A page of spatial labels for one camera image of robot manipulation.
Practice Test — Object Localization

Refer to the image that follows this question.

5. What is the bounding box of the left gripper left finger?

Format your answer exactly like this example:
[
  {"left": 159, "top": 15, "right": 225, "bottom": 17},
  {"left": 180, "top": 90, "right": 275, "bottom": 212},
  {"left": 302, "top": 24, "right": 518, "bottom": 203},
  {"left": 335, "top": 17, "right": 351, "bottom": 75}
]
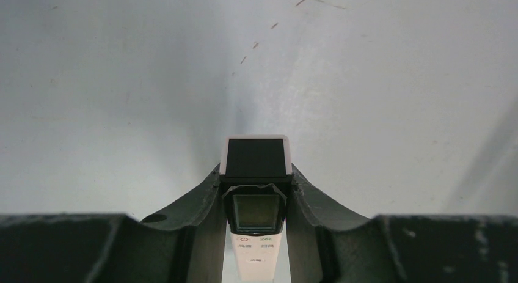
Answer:
[{"left": 1, "top": 169, "right": 226, "bottom": 282}]

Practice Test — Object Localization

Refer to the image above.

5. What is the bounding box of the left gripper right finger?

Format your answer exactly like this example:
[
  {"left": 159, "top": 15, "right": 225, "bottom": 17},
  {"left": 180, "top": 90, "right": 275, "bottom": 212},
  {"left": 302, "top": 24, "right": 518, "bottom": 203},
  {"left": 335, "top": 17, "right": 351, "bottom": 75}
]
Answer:
[{"left": 286, "top": 168, "right": 517, "bottom": 282}]

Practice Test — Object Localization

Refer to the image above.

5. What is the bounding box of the white remote control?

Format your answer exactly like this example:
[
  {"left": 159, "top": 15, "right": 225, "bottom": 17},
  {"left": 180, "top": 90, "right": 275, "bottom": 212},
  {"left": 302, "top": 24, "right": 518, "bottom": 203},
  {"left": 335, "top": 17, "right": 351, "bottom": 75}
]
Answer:
[{"left": 219, "top": 134, "right": 293, "bottom": 282}]

